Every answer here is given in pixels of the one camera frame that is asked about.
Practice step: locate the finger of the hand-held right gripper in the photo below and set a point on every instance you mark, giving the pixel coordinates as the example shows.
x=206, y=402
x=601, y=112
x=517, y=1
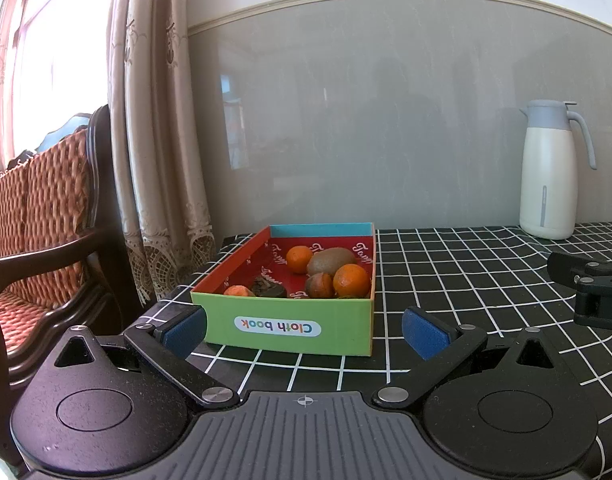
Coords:
x=571, y=267

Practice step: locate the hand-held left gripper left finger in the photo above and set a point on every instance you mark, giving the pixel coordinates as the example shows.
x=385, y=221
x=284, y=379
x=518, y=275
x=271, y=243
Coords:
x=185, y=334

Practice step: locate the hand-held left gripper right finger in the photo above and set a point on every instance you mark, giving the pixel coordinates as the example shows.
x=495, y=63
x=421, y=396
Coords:
x=423, y=334

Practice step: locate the orange mandarin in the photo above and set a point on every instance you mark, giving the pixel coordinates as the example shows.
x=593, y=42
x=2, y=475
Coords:
x=237, y=290
x=298, y=258
x=352, y=280

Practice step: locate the dark brown shrivelled fruit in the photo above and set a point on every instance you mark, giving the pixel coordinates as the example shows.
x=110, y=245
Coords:
x=268, y=287

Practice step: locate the colourful cardboard box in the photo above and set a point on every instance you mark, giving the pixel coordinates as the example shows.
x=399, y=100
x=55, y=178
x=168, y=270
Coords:
x=286, y=327

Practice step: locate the partly brown mandarin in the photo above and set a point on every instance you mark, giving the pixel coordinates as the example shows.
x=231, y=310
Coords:
x=320, y=286

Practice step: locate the brown kiwi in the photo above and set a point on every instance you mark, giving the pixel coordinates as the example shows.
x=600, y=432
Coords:
x=331, y=260

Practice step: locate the black checked tablecloth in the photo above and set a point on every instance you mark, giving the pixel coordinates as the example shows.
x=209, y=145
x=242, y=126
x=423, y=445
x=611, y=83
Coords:
x=461, y=270

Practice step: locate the white and blue thermos jug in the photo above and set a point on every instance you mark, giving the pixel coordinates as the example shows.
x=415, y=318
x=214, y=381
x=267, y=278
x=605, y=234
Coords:
x=548, y=180

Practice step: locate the wooden chair with woven cushion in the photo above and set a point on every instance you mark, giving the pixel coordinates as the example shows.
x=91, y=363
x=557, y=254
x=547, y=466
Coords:
x=40, y=220

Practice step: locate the beige lace curtain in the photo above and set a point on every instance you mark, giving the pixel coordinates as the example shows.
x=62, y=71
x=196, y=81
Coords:
x=155, y=135

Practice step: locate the window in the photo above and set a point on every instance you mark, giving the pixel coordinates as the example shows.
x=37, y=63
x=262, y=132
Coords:
x=50, y=60

